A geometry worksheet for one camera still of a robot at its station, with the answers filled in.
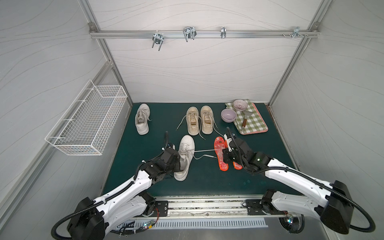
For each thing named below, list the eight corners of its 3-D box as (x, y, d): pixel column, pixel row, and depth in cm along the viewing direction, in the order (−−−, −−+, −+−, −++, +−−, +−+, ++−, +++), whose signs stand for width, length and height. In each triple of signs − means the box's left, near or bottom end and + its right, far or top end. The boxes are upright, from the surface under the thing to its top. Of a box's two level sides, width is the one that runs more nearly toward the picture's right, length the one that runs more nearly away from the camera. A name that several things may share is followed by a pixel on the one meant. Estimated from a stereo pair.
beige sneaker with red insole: (201, 134, 104) (201, 128, 99) (200, 109, 119) (200, 103, 114) (213, 134, 104) (214, 128, 99) (211, 109, 119) (212, 103, 114)
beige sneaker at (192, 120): (185, 135, 104) (185, 129, 98) (187, 110, 119) (186, 104, 113) (198, 135, 104) (199, 129, 98) (198, 110, 119) (198, 104, 113)
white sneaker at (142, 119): (138, 135, 103) (134, 127, 95) (139, 108, 119) (135, 100, 112) (151, 133, 104) (148, 124, 97) (150, 107, 121) (147, 98, 113)
